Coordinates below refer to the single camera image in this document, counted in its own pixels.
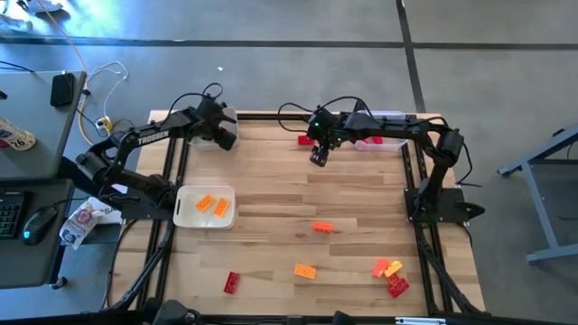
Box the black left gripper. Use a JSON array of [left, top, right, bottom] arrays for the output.
[[196, 97, 239, 153]]

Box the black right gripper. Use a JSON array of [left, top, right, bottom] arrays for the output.
[[307, 107, 344, 168]]

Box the amber-yellow toy brick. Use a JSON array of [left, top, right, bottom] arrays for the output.
[[293, 263, 317, 280]]

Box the white plastic bin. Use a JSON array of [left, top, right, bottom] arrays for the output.
[[188, 107, 240, 153], [172, 184, 237, 230]]

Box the clear plastic bin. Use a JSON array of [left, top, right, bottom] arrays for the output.
[[354, 109, 410, 153]]

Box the white printed snack bag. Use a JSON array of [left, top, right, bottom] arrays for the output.
[[58, 200, 106, 250]]

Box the black phone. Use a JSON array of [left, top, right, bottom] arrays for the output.
[[49, 72, 77, 107]]

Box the silver aluminium profile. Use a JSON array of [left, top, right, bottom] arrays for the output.
[[394, 317, 448, 325]]

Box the black computer mouse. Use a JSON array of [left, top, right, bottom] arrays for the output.
[[21, 206, 59, 247]]

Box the white number tag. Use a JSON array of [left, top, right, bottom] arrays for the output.
[[0, 116, 37, 153]]

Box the person's shoe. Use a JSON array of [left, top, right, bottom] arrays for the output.
[[20, 0, 64, 14]]

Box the black keyboard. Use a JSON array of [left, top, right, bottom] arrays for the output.
[[0, 189, 26, 240]]

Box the dark grey desk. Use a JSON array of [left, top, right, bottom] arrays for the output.
[[0, 178, 76, 290]]

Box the black aluminium table frame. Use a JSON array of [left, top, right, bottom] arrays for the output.
[[101, 110, 488, 325]]

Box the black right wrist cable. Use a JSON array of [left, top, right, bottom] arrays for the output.
[[276, 95, 376, 135]]

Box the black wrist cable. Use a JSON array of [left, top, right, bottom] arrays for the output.
[[164, 82, 225, 123], [276, 95, 376, 135]]

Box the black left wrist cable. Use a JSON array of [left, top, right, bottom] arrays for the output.
[[164, 82, 225, 123]]

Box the white cable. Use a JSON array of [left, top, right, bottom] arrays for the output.
[[85, 60, 131, 121]]

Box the yellow cable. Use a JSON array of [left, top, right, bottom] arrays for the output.
[[78, 92, 114, 150]]

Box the beige cable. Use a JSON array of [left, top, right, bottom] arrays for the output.
[[35, 0, 89, 73]]

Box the thin black cable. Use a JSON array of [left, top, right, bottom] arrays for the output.
[[0, 60, 36, 74]]

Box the grey metal desk frame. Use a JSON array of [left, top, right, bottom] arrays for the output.
[[496, 124, 578, 265]]

